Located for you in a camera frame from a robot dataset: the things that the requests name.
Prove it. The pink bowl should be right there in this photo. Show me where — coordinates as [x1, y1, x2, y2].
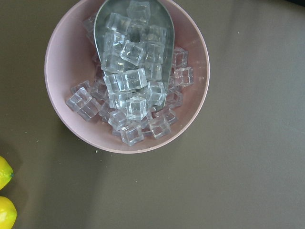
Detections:
[45, 0, 210, 154]

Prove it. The clear ice cube in scoop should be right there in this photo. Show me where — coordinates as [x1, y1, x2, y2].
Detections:
[120, 40, 144, 66]

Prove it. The metal ice scoop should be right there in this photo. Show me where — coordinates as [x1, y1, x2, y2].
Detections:
[93, 0, 175, 110]

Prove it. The whole yellow lemon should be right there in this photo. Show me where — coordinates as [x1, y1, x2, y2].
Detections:
[0, 156, 14, 189]
[0, 196, 17, 229]

